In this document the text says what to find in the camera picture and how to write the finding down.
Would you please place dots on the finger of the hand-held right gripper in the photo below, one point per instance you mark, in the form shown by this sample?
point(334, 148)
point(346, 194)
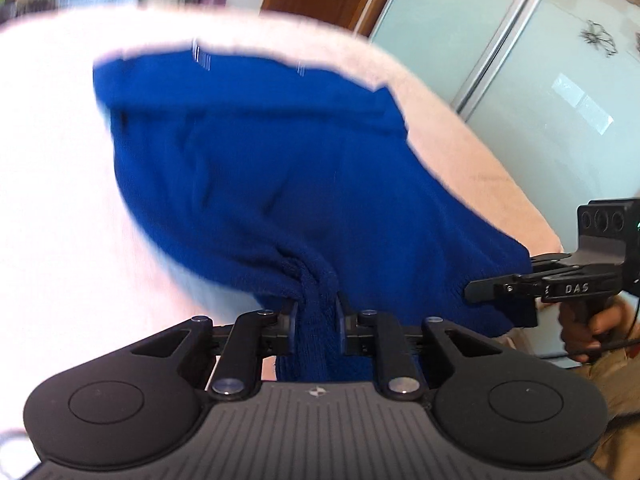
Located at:
point(495, 290)
point(547, 262)

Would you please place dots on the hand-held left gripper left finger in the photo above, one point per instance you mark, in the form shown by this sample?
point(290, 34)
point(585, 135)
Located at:
point(294, 327)

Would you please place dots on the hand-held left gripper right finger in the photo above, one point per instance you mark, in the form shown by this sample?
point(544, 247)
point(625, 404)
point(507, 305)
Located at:
point(341, 327)

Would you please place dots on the blue knit sweater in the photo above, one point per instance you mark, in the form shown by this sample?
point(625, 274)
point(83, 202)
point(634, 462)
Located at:
point(280, 175)

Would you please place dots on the person's right hand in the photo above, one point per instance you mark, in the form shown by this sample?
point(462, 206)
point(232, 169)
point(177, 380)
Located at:
point(605, 324)

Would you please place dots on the person's tan clothing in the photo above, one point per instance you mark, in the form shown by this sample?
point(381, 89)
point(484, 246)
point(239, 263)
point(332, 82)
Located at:
point(625, 400)

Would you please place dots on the frosted glass wardrobe door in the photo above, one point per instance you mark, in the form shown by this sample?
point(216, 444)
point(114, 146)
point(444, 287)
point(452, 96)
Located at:
point(525, 60)

